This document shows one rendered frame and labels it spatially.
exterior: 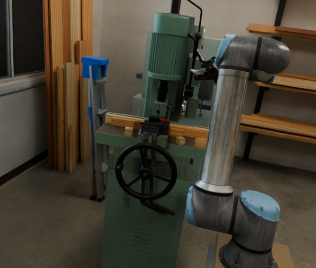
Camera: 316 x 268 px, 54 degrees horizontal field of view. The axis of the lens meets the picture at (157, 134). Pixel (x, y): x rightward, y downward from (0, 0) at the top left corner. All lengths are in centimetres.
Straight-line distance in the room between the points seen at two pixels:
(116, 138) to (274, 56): 85
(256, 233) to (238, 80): 55
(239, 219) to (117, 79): 325
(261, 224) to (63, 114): 221
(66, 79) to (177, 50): 155
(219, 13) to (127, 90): 147
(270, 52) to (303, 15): 278
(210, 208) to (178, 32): 83
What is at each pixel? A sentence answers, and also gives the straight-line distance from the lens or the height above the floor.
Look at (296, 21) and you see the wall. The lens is 394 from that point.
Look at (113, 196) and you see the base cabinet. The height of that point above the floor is 55.
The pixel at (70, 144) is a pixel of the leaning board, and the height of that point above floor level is 30.
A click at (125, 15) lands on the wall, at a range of 413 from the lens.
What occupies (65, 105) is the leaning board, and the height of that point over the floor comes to 67.
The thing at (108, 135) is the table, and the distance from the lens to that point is 161.
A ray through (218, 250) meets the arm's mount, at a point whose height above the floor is 62.
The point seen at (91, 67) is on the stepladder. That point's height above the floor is 110.
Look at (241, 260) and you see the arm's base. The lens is 128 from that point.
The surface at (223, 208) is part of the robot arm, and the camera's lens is 121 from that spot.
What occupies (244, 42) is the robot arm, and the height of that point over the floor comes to 143.
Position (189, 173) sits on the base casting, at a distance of 163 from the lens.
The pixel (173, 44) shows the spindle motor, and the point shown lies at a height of 137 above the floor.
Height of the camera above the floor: 145
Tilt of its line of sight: 19 degrees down
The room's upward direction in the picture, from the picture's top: 8 degrees clockwise
